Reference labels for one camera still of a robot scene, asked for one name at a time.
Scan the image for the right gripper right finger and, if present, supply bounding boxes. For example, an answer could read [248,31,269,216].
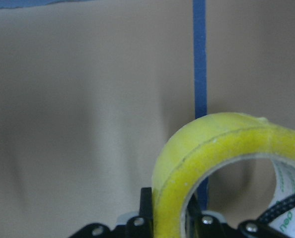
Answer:
[186,194,202,238]

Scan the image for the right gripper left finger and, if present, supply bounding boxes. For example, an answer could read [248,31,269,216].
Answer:
[139,187,153,238]

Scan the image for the yellow tape roll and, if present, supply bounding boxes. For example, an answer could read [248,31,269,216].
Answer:
[152,113,295,238]

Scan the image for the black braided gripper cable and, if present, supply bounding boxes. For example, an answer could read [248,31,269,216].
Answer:
[255,188,295,224]

